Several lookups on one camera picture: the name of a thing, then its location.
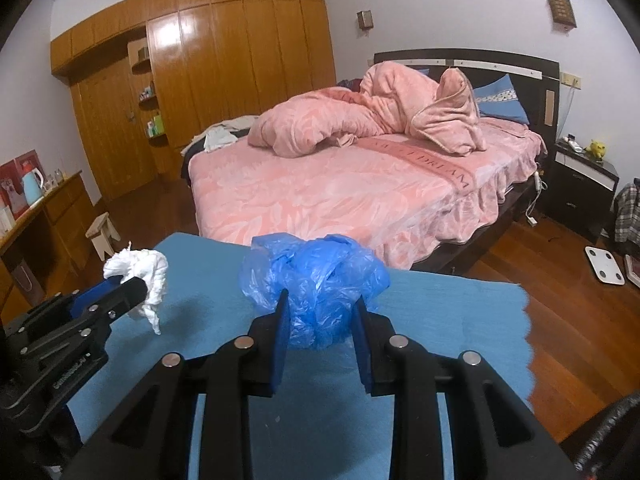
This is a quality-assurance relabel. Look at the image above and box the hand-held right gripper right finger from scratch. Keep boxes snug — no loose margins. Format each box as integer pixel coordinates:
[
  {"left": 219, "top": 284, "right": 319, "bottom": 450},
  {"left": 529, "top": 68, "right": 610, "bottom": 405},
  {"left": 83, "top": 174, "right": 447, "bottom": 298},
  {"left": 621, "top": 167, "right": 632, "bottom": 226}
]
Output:
[{"left": 351, "top": 297, "right": 584, "bottom": 480}]

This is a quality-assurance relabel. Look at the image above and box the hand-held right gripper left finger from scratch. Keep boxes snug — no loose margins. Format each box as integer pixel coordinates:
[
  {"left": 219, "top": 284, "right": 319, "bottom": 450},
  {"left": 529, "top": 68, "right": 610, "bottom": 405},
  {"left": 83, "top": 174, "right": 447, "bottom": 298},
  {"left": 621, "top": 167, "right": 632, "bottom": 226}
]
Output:
[{"left": 60, "top": 289, "right": 292, "bottom": 480}]

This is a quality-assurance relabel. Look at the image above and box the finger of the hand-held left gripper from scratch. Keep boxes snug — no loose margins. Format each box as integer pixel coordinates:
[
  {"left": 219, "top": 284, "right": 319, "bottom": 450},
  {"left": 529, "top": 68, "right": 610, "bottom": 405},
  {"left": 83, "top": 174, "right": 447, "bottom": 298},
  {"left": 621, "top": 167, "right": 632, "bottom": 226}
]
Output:
[
  {"left": 27, "top": 274, "right": 127, "bottom": 328},
  {"left": 30, "top": 276, "right": 150, "bottom": 361}
]

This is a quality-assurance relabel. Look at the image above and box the white tissue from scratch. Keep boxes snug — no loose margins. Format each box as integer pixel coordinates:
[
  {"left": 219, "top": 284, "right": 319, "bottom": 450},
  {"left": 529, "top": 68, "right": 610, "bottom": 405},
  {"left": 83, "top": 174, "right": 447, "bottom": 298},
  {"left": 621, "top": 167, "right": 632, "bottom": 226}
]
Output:
[{"left": 102, "top": 242, "right": 170, "bottom": 336}]

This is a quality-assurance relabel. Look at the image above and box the blue plastic bag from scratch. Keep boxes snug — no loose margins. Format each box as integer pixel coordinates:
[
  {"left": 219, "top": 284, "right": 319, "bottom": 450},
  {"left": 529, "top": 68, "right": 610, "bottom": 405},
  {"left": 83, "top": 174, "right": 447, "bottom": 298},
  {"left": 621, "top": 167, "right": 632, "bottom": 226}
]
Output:
[{"left": 239, "top": 232, "right": 391, "bottom": 351}]

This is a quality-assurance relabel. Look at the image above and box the trash bin with black bag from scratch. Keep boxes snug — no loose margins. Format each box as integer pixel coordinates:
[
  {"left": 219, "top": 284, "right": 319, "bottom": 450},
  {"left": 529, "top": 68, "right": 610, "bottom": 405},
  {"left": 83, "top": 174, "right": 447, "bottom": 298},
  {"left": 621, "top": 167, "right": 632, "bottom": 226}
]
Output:
[{"left": 572, "top": 394, "right": 640, "bottom": 480}]

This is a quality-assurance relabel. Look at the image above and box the cream wooden stool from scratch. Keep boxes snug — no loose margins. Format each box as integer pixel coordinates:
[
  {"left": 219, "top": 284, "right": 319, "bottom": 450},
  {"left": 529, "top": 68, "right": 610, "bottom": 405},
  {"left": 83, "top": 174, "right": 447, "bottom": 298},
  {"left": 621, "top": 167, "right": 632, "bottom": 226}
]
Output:
[{"left": 86, "top": 213, "right": 121, "bottom": 261}]

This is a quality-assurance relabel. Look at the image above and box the brown paper bag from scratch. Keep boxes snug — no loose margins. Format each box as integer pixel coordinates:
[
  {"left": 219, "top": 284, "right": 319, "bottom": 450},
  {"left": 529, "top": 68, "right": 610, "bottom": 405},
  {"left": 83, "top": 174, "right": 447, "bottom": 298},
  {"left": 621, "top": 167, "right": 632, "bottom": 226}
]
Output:
[{"left": 10, "top": 259, "right": 40, "bottom": 306}]

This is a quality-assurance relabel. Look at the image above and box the wooden desk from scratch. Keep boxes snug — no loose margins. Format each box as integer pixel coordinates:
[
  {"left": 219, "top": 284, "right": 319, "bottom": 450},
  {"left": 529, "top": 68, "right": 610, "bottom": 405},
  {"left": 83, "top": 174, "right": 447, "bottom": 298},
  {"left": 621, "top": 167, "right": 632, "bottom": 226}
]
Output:
[{"left": 0, "top": 170, "right": 109, "bottom": 322}]

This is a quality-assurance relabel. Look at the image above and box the blue mat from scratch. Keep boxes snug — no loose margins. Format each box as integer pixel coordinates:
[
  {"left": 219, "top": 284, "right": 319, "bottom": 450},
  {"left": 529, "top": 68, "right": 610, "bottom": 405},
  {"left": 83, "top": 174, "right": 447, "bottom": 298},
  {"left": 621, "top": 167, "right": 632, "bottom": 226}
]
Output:
[{"left": 65, "top": 231, "right": 534, "bottom": 480}]

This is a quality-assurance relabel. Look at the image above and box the light blue kettle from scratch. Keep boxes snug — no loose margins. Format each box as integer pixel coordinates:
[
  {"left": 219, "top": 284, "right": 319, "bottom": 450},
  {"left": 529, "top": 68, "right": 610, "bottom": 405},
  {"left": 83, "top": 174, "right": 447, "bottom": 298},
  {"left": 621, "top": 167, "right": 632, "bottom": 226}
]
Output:
[{"left": 20, "top": 169, "right": 46, "bottom": 207}]

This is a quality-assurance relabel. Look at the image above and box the red box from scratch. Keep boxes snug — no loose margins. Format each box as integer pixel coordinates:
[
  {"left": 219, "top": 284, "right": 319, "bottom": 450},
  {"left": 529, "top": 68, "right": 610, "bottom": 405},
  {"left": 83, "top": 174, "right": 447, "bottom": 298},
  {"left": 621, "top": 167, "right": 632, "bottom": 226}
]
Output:
[{"left": 0, "top": 150, "right": 44, "bottom": 221}]

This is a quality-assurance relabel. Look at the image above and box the dark wooden bed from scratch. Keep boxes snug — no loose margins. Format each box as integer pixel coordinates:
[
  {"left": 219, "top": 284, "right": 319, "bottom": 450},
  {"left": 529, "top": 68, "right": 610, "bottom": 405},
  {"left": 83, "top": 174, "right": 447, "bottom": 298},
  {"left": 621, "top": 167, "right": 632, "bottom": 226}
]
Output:
[{"left": 180, "top": 49, "right": 561, "bottom": 276}]

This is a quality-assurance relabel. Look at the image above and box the pink bed sheet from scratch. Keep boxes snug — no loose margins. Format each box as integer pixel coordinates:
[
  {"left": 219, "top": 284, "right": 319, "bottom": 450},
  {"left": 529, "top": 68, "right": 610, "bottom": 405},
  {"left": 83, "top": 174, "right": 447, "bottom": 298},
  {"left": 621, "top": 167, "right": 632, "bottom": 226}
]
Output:
[{"left": 189, "top": 115, "right": 549, "bottom": 271}]

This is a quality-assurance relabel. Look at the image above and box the pile of clothes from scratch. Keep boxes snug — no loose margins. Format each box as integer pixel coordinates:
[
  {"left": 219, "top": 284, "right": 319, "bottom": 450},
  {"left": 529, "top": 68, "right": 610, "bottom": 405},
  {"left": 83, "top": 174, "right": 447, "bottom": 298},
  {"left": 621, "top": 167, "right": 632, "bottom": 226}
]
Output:
[{"left": 181, "top": 116, "right": 261, "bottom": 154}]

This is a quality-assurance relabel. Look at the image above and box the pink duvet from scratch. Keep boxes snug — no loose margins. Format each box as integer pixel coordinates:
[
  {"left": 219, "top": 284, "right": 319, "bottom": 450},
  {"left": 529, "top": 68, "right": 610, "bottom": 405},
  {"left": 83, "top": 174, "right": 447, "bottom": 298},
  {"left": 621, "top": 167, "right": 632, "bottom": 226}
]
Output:
[{"left": 247, "top": 60, "right": 489, "bottom": 159}]

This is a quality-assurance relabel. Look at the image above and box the wooden wardrobe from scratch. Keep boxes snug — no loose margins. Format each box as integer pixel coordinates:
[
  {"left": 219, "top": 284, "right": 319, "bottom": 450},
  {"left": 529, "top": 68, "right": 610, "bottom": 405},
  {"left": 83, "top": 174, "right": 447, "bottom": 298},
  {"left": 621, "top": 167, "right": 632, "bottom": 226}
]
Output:
[{"left": 50, "top": 0, "right": 337, "bottom": 206}]

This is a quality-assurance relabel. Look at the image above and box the white bathroom scale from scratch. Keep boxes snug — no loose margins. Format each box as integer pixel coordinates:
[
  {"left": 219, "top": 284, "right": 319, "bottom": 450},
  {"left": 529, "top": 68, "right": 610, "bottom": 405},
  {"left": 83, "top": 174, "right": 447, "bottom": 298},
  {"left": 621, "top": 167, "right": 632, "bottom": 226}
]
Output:
[{"left": 585, "top": 246, "right": 629, "bottom": 287}]

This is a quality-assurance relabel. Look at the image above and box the dark nightstand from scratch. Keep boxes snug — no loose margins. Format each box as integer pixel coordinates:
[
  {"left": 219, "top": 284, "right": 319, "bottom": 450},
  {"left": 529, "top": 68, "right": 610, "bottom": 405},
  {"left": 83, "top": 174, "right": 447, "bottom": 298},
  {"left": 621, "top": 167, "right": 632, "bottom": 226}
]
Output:
[{"left": 542, "top": 139, "right": 621, "bottom": 244}]

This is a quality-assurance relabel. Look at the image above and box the blue pillow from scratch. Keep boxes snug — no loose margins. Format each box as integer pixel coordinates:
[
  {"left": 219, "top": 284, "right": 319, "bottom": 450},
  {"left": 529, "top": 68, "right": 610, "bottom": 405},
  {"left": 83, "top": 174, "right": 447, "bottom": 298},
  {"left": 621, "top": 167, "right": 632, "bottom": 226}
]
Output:
[{"left": 470, "top": 74, "right": 531, "bottom": 126}]

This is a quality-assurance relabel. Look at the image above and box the plaid cloth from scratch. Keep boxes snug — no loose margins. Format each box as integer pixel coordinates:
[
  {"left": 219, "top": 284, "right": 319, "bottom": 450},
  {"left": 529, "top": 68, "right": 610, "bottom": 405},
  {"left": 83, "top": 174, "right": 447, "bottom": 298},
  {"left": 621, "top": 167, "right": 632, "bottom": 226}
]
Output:
[{"left": 612, "top": 182, "right": 640, "bottom": 251}]

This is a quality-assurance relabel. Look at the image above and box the brown wall lamp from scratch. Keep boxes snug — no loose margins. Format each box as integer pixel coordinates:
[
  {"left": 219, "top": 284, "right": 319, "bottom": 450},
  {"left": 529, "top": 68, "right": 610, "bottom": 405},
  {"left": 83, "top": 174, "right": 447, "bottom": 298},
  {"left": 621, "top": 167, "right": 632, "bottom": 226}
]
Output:
[{"left": 546, "top": 0, "right": 578, "bottom": 29}]

